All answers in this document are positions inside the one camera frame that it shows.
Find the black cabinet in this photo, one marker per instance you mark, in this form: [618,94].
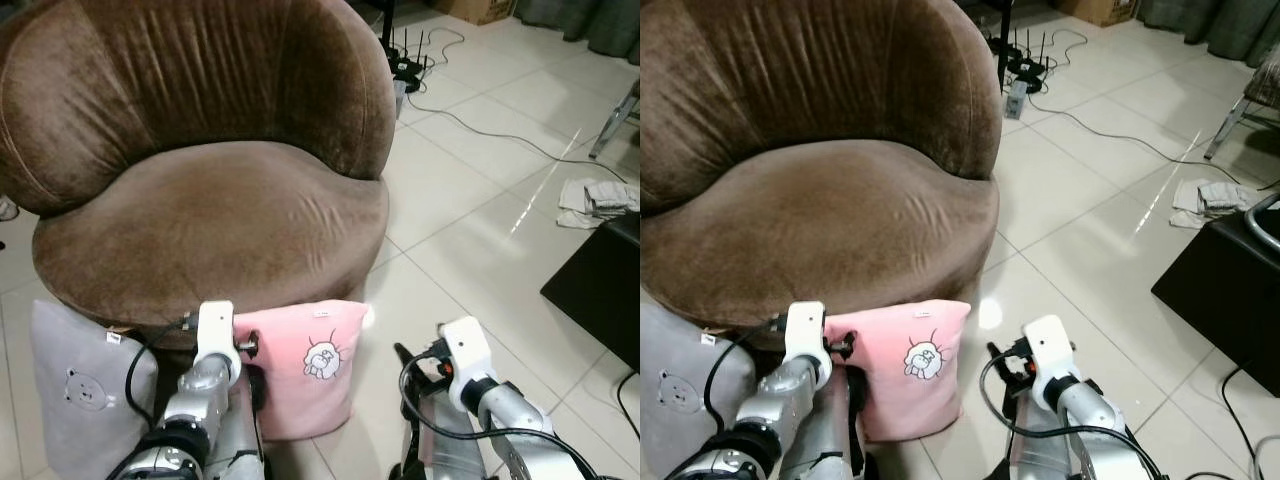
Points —
[600,290]
[1220,290]

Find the white power strip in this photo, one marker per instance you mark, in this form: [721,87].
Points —
[1017,100]
[400,98]

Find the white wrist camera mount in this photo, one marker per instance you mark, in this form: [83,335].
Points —
[805,330]
[468,360]
[1050,358]
[214,330]

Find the grey shoe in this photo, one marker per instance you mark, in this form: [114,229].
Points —
[8,208]

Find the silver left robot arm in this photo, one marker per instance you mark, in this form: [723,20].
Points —
[190,395]
[775,395]

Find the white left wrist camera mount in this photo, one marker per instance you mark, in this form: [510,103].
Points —
[805,330]
[214,330]

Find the grey curtain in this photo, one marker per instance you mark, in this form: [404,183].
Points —
[1215,25]
[590,25]

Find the brown velvet armchair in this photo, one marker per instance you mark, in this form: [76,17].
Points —
[200,200]
[820,200]

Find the crumpled beige cloth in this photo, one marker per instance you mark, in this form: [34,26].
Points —
[590,200]
[1205,200]

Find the grey curved tube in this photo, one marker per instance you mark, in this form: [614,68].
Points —
[1262,225]

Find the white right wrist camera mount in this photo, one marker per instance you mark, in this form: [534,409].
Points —
[1050,358]
[468,360]

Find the metal leg chair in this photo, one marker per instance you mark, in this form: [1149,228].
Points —
[612,120]
[1240,115]

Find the pink cartoon pillow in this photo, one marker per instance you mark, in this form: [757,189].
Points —
[910,385]
[310,380]

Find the grey robot left leg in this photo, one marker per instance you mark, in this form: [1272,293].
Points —
[845,425]
[245,420]

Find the black router with antennas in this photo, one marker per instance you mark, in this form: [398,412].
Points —
[1025,66]
[408,66]

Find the cardboard box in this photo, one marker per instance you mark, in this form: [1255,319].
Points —
[1098,10]
[475,10]

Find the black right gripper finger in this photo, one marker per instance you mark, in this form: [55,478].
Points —
[994,352]
[404,353]

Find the grey bear pillow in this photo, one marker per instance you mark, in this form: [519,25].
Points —
[675,390]
[80,390]

